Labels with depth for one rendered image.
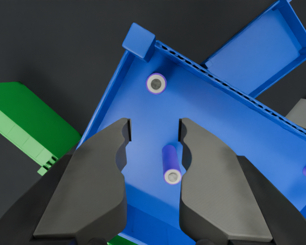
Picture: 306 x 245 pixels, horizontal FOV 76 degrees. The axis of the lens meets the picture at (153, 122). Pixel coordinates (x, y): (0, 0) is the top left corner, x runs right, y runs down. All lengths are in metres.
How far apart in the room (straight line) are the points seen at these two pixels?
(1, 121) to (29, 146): 0.10
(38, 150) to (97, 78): 0.31
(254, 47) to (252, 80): 0.11
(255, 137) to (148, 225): 0.18
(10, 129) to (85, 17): 0.42
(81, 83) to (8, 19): 0.31
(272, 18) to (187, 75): 0.61
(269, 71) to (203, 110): 0.59
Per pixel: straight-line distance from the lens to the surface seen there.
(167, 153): 0.23
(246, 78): 0.78
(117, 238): 0.40
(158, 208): 0.30
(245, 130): 0.27
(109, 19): 0.75
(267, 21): 0.81
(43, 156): 0.66
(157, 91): 0.17
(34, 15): 0.85
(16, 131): 0.67
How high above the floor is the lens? 0.72
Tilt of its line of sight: 75 degrees down
